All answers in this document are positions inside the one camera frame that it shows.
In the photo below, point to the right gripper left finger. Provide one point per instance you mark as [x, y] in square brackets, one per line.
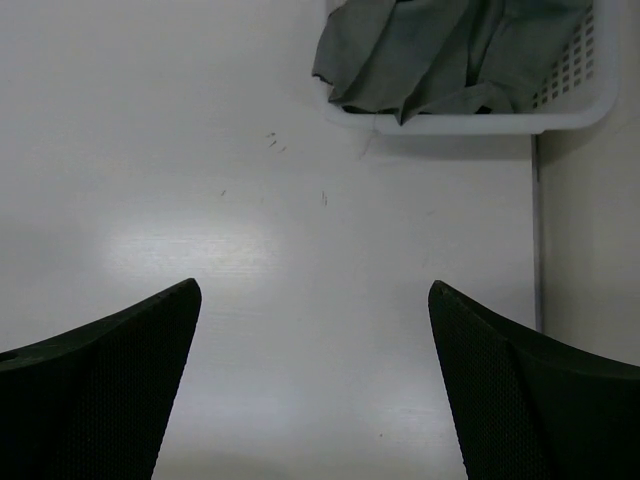
[95, 402]

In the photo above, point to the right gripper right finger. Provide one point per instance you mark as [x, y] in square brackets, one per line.
[526, 406]

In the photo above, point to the grey pleated skirt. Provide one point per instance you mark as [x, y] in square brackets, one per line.
[410, 58]

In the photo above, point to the white plastic basket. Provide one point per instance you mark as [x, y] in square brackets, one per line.
[579, 90]

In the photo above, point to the aluminium table edge rail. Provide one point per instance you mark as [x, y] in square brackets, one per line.
[537, 236]

